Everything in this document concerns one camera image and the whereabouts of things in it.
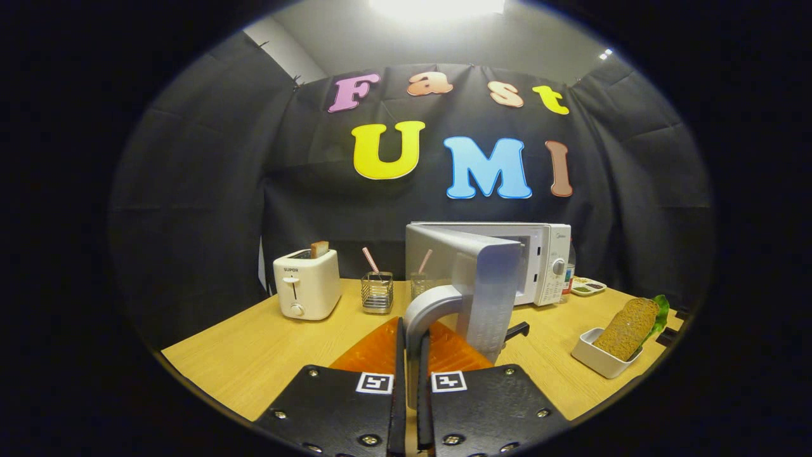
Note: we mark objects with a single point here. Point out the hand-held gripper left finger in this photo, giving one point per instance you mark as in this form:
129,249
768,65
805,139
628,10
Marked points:
399,381

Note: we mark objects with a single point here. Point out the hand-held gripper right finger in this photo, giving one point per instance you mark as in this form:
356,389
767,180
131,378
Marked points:
424,393

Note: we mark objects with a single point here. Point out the white microwave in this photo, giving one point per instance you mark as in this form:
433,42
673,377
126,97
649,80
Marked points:
495,279

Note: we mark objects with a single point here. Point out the brown bread lettuce sandwich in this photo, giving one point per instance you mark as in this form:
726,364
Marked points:
628,327

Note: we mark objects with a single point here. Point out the clear glass cup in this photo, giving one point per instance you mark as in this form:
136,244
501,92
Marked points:
420,285

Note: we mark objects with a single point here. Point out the pink striped straw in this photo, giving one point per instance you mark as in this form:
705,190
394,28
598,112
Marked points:
370,259
425,260

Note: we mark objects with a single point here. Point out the white toaster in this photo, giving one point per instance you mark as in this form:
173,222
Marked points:
311,285

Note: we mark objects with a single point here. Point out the toast slice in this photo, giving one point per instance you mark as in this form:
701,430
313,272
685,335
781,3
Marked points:
320,249

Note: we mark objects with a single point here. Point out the white rectangular dish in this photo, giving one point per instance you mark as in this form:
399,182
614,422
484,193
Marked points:
596,358

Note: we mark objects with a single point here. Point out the clear bottle with label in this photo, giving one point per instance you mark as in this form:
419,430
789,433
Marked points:
569,279

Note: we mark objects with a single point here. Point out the white divided seed dish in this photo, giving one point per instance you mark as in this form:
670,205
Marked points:
587,287

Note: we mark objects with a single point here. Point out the ceiling light panel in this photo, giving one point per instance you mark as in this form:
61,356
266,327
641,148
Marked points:
438,6

